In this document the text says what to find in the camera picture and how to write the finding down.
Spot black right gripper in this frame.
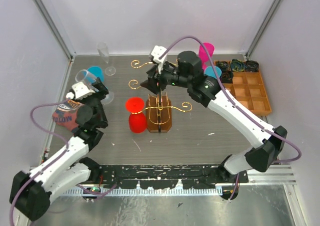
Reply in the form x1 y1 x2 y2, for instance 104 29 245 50
139 59 191 95

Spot red wine glass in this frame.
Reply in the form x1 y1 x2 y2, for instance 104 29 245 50
125 97 147 133

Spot clear front wine glass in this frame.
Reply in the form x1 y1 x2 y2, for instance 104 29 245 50
75 69 115 105

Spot clear wine glass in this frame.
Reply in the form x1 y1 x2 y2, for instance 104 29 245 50
75 69 115 105
97 42 116 76

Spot light blue wine glass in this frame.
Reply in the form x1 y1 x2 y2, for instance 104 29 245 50
204 66 222 78
87 66 105 82

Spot pink wine glass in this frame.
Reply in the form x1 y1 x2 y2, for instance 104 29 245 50
198 42 215 70

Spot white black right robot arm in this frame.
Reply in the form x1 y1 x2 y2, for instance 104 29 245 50
140 46 287 183

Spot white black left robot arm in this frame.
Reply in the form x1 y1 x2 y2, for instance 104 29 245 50
9 77 109 225

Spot folded red t-shirt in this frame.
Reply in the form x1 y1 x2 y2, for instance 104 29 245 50
52 100 83 133

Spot dark rubber bands pile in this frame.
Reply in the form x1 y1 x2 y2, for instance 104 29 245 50
214 59 260 83

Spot wooden compartment tray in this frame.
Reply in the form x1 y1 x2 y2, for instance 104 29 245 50
221 71 272 116

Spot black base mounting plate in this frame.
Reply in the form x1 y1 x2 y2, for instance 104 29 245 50
84 164 236 189

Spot gold wire wine glass rack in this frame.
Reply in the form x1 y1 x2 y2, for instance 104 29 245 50
128 59 193 133

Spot left aluminium corner post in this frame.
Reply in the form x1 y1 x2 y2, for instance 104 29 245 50
33 0 76 60

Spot aluminium corner post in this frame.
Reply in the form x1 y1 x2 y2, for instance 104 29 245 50
244 0 283 59
33 0 76 60

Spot aluminium front rail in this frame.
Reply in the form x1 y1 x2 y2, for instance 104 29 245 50
49 164 296 199

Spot right aluminium corner post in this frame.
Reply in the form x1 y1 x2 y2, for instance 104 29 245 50
244 0 283 59

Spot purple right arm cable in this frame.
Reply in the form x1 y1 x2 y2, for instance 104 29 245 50
159 35 302 202

